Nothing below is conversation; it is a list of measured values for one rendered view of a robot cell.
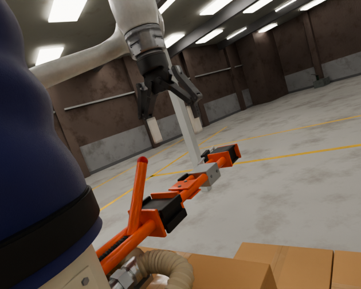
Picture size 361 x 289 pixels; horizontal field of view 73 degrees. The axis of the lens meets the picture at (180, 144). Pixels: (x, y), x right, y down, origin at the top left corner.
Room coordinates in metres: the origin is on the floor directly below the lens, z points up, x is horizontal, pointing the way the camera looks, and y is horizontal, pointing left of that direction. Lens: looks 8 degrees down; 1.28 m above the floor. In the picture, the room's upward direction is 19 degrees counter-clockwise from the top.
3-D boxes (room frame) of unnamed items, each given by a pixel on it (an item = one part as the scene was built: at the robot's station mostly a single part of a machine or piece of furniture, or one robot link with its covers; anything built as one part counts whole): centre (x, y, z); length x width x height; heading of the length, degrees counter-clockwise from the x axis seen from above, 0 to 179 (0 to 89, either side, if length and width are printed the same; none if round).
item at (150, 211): (0.50, 0.09, 1.08); 0.10 x 0.08 x 0.06; 53
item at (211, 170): (0.67, -0.04, 1.08); 0.07 x 0.07 x 0.04; 53
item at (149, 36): (0.62, 0.00, 1.45); 0.09 x 0.09 x 0.06
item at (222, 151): (0.77, -0.12, 1.08); 0.08 x 0.07 x 0.05; 143
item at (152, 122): (0.67, 0.05, 1.24); 0.03 x 0.01 x 0.07; 141
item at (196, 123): (0.58, -0.05, 1.24); 0.03 x 0.01 x 0.07; 141
